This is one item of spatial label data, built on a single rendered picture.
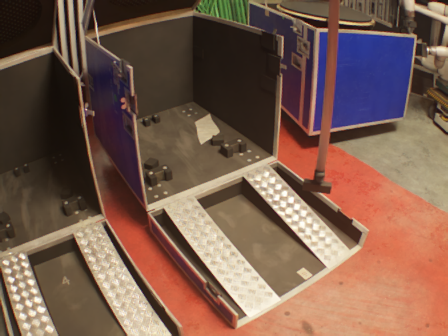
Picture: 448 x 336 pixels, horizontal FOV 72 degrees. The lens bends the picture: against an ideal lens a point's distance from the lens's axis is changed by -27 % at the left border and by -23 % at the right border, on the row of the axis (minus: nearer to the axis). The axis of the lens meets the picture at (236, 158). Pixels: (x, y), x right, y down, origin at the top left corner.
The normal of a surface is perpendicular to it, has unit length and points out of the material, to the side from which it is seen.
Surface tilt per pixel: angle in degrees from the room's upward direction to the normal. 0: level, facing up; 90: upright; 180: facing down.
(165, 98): 90
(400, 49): 90
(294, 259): 1
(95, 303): 1
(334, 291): 0
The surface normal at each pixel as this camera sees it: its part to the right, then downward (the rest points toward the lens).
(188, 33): 0.58, 0.45
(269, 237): 0.03, -0.83
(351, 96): 0.34, 0.51
